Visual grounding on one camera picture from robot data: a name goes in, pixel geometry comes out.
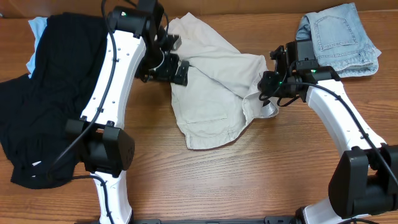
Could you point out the beige shorts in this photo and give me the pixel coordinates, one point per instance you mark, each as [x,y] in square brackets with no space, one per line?
[221,98]

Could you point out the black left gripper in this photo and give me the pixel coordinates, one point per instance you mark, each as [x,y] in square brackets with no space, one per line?
[181,72]

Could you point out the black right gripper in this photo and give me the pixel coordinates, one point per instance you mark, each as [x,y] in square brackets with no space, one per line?
[267,84]

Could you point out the black garment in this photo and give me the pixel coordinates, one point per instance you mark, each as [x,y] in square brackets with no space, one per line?
[35,108]

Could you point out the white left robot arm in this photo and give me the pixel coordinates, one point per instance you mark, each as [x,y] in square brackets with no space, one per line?
[137,47]

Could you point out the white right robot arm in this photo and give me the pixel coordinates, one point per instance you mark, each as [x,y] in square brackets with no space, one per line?
[365,180]

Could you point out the folded light blue jeans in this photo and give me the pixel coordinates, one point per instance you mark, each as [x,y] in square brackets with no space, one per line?
[340,41]

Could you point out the light blue garment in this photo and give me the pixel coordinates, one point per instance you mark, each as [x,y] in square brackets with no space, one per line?
[37,26]

